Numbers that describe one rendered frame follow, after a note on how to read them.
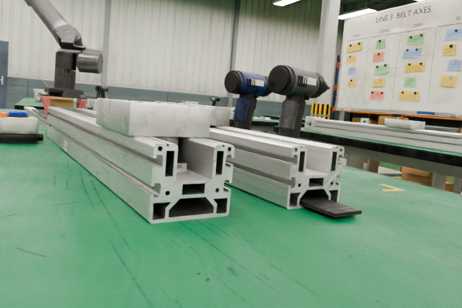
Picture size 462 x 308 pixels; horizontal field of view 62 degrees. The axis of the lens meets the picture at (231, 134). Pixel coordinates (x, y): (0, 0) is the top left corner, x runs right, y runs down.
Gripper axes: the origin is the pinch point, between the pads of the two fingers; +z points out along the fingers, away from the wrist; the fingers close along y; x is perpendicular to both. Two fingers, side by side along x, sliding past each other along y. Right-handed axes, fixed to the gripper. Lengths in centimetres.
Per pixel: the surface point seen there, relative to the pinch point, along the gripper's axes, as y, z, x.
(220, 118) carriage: 23, -6, -52
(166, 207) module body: -2, 3, -84
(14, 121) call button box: -13.3, -0.6, -20.4
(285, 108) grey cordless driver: 33, -9, -61
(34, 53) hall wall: 80, -101, 1088
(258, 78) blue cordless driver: 40, -16, -40
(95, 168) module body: -4, 3, -61
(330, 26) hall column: 623, -202, 516
